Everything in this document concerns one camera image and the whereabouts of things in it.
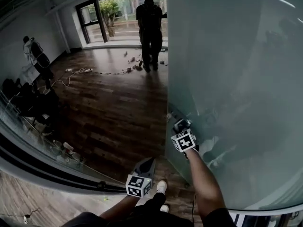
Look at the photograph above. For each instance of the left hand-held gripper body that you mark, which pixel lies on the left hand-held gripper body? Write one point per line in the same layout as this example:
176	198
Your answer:
140	181

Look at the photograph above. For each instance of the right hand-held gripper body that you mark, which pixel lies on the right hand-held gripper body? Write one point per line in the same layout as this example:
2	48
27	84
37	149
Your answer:
184	139

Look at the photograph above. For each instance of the frosted glass door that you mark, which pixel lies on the frosted glass door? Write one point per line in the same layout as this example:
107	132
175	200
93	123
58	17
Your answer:
232	55

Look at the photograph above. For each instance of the person's right forearm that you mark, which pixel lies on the person's right forearm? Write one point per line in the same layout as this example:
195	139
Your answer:
206	183

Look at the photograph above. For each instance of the person's left forearm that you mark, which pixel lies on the person's left forearm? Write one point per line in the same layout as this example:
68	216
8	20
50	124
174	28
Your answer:
118	206

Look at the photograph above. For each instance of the black door track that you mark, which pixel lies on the black door track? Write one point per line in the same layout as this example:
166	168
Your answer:
47	167

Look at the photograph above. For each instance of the person's white shoe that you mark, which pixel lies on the person's white shoe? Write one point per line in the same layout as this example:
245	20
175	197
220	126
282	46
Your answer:
164	208
162	186

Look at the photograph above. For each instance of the person's black trousers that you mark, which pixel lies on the person's black trousers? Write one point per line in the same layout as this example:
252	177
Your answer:
146	212

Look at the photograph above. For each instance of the black chair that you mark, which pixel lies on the black chair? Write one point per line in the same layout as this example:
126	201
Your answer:
28	98

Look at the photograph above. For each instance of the black framed window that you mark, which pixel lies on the black framed window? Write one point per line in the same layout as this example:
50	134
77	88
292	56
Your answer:
106	20

